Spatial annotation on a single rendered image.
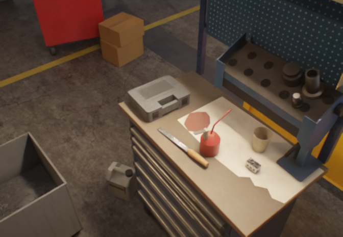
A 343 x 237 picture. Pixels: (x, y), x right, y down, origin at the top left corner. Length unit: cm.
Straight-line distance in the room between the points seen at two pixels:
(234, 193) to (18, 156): 149
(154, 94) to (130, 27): 199
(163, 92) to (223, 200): 63
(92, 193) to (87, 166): 26
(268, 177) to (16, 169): 165
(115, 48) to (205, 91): 195
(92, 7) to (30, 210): 248
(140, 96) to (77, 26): 236
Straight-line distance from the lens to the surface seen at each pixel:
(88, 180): 261
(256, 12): 147
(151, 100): 161
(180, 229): 183
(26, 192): 228
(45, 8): 378
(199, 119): 157
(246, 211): 132
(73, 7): 380
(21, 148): 232
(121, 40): 351
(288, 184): 143
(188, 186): 146
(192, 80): 185
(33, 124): 319
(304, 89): 131
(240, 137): 155
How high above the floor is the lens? 205
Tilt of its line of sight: 42 degrees down
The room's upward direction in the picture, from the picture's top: straight up
